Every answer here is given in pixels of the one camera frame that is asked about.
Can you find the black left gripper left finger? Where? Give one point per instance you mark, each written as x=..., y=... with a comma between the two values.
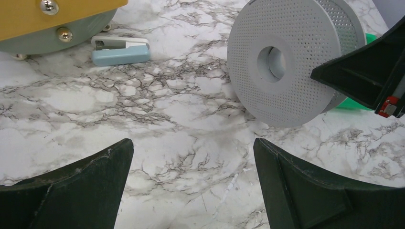
x=85, y=194

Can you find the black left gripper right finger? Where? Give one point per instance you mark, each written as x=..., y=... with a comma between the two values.
x=300, y=195

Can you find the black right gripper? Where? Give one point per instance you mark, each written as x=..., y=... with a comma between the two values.
x=373, y=75

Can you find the grey perforated cable spool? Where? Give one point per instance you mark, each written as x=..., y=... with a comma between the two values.
x=273, y=47

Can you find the green plastic bin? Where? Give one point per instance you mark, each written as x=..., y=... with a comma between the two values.
x=349, y=103

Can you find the light blue stapler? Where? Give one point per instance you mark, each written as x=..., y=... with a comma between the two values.
x=119, y=50

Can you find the beige and orange drawer cabinet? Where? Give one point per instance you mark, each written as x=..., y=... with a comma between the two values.
x=31, y=27

